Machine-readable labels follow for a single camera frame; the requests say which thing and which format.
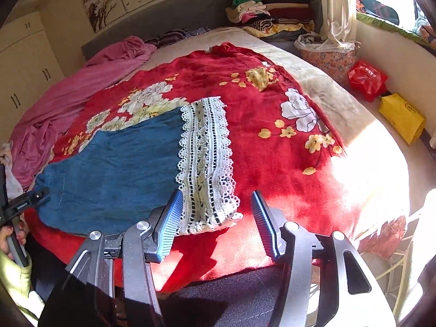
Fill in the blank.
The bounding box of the yellow bag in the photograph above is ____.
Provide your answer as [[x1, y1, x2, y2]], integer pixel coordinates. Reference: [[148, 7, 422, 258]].
[[378, 93, 426, 145]]

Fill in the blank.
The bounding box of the red patterned cloth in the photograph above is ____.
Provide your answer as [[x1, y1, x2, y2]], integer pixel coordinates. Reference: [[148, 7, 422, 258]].
[[358, 216, 408, 260]]

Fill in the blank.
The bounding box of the cream wardrobe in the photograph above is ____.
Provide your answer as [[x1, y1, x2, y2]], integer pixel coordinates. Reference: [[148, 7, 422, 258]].
[[0, 10, 65, 137]]

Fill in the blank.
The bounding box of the person's left hand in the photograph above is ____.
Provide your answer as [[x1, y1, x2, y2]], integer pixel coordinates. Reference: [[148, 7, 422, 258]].
[[0, 220, 28, 264]]

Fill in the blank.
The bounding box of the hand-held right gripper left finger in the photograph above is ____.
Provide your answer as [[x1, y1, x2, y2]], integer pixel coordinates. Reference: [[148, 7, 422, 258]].
[[39, 189, 185, 327]]

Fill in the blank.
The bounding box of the blue denim pants lace hem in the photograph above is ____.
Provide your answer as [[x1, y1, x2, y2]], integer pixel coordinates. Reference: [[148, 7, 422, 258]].
[[34, 97, 243, 236]]

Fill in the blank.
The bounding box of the floral fabric basket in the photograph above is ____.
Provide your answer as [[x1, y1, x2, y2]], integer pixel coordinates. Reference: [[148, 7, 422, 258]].
[[299, 43, 356, 91]]

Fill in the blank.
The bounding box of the cream curtain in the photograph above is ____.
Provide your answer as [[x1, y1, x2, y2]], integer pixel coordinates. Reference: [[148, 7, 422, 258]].
[[302, 0, 358, 43]]

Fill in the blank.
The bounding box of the red plastic bag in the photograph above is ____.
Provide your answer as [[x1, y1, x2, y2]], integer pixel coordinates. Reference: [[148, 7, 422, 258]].
[[347, 59, 389, 103]]

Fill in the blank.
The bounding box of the red floral blanket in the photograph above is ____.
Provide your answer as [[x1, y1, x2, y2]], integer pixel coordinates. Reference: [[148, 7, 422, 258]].
[[24, 43, 409, 295]]

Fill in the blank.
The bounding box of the pink bed sheet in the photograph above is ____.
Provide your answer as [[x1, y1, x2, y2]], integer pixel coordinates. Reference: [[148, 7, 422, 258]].
[[8, 36, 158, 191]]

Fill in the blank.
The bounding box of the grey bed headboard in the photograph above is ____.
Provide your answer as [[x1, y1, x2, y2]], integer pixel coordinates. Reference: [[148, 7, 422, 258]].
[[81, 0, 229, 61]]

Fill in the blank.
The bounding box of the blue patterned pillow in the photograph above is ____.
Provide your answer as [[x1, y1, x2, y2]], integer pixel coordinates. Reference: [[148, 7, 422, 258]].
[[188, 25, 213, 37]]

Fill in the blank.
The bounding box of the white crumpled cloth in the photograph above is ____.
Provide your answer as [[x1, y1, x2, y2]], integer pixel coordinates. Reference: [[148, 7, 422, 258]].
[[294, 33, 356, 54]]

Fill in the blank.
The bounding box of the white metal rack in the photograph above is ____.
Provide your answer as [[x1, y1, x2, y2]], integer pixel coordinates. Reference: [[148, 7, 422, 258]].
[[358, 208, 436, 319]]

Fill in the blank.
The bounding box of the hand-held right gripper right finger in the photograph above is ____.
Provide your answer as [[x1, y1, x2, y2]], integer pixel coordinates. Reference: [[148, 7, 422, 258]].
[[251, 190, 397, 327]]

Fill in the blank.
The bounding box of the green windowsill cloth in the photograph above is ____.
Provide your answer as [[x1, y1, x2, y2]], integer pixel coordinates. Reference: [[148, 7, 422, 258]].
[[356, 13, 436, 47]]

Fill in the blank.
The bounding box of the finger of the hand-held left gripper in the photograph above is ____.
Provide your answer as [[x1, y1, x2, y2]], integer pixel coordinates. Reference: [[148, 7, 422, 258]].
[[22, 190, 51, 210]]

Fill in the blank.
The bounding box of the white printed cloth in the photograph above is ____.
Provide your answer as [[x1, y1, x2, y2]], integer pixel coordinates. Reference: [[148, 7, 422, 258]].
[[0, 141, 25, 196]]

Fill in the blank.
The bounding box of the stack of folded clothes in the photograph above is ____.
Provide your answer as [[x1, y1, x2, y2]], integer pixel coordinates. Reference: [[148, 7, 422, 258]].
[[225, 0, 316, 39]]

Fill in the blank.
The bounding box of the dark cloth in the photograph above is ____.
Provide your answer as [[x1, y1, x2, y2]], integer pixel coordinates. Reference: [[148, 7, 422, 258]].
[[158, 267, 322, 327]]

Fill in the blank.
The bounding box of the striped purple pillow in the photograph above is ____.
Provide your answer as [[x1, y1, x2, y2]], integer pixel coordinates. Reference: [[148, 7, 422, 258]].
[[145, 29, 191, 49]]

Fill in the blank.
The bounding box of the person's left forearm green sleeve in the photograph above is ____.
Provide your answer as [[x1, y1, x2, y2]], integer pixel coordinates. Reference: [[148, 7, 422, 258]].
[[0, 250, 46, 324]]

